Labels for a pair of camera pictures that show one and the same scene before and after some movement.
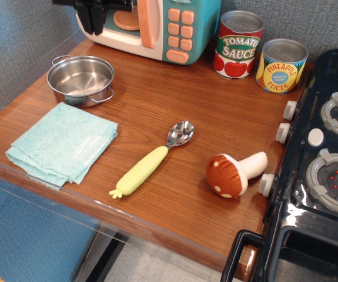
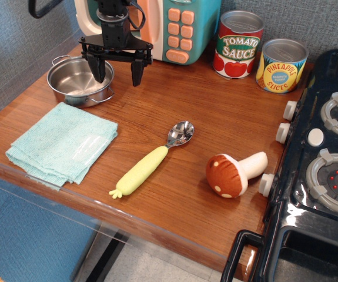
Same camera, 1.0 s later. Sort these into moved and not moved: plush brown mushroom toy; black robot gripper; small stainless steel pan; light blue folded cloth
Moved: black robot gripper
Not moved: small stainless steel pan; plush brown mushroom toy; light blue folded cloth
